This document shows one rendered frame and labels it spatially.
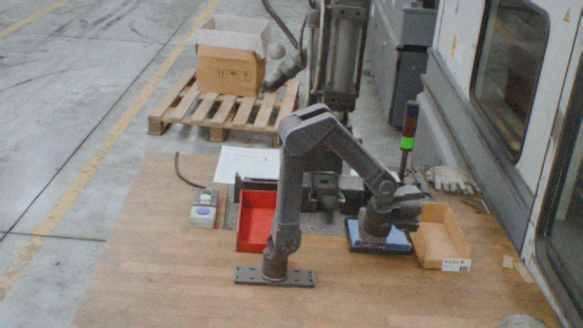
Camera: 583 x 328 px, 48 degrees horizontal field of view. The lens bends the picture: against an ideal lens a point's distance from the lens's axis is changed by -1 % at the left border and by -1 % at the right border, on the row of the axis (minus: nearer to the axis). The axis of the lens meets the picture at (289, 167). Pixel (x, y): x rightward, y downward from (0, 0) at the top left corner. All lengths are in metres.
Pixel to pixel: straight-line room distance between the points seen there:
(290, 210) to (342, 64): 0.47
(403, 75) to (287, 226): 3.57
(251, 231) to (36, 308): 1.51
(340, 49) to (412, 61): 3.22
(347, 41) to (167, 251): 0.73
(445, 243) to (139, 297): 0.85
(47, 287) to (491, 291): 2.12
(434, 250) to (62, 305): 1.81
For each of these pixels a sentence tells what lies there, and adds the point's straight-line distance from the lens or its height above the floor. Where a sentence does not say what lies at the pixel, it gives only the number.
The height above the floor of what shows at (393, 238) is 0.92.
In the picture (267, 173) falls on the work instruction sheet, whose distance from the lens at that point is 2.20.
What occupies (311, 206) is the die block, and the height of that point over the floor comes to 0.92.
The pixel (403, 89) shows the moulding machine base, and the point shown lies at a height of 0.37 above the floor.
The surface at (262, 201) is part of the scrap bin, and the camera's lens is 1.96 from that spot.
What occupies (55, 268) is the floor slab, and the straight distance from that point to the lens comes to 3.39.
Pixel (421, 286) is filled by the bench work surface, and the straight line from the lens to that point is 1.72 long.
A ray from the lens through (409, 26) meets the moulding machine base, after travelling 4.95.
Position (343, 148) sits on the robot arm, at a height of 1.26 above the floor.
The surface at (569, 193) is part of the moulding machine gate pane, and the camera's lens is 1.81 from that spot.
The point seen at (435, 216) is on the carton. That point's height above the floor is 0.93.
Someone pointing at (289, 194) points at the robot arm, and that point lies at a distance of 1.53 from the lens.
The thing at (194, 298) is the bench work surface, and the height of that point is 0.90.
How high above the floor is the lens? 1.83
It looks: 24 degrees down
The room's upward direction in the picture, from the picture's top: 5 degrees clockwise
